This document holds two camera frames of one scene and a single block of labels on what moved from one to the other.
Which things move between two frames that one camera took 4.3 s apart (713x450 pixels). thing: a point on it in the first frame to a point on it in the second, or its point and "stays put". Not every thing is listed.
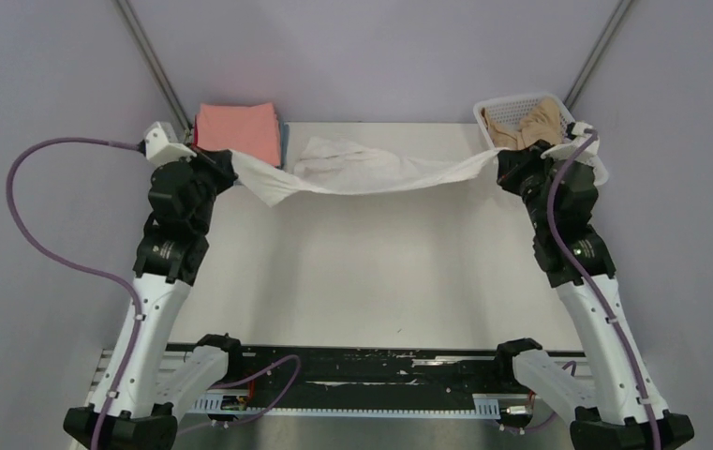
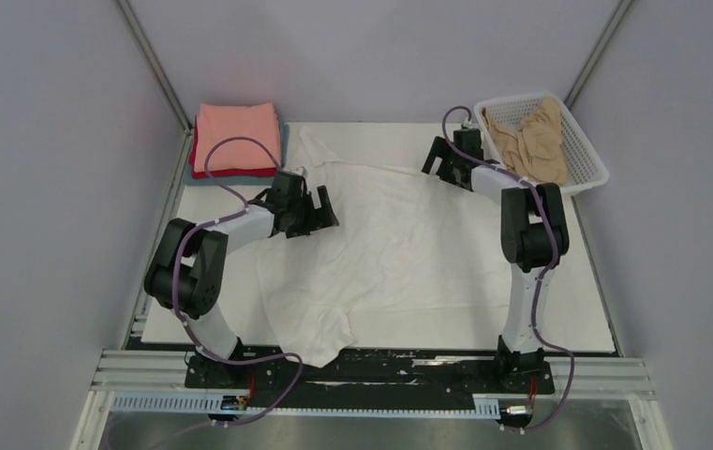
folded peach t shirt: x=249 y=130 stays put
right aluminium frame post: x=581 y=82 stays put
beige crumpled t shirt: x=541 y=122 stays put
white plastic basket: x=507 y=109 stays put
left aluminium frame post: x=127 y=13 stays put
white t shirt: x=337 y=166 to x=412 y=262
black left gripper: x=217 y=162 to x=326 y=215
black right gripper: x=512 y=164 to x=442 y=150
